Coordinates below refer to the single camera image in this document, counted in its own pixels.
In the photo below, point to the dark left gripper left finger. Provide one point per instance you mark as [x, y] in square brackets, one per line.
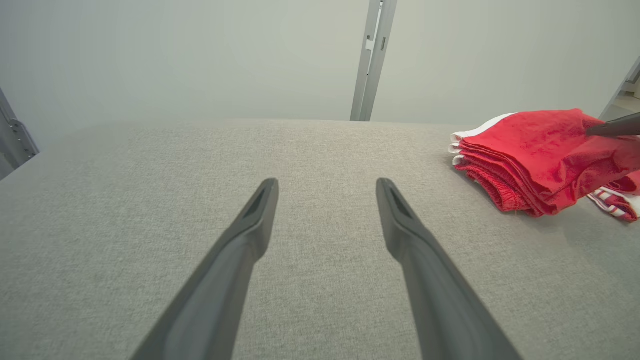
[225, 280]

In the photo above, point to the grey metal wall post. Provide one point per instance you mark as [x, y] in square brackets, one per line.
[17, 140]
[372, 60]

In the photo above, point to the red basketball shorts white stripe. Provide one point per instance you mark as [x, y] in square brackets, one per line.
[535, 155]

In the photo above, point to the grey fabric sofa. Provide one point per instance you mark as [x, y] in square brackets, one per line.
[150, 175]

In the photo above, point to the red basketball jersey white sleeves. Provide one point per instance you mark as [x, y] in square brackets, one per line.
[617, 207]

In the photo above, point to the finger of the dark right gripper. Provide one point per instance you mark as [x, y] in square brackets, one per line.
[617, 127]

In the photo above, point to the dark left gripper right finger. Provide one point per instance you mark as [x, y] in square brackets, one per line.
[435, 290]

